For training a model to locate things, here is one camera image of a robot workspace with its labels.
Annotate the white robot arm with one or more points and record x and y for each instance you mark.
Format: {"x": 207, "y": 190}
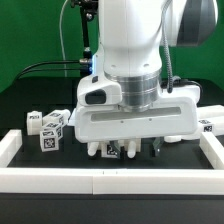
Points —
{"x": 123, "y": 100}

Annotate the white chair back piece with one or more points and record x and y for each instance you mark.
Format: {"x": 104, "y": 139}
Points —
{"x": 210, "y": 119}

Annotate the white U-shaped fence wall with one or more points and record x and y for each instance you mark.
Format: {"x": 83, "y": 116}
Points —
{"x": 99, "y": 181}

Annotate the white chair seat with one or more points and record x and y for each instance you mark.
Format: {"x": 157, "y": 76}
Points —
{"x": 115, "y": 149}

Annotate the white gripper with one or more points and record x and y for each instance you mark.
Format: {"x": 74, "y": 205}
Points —
{"x": 100, "y": 116}

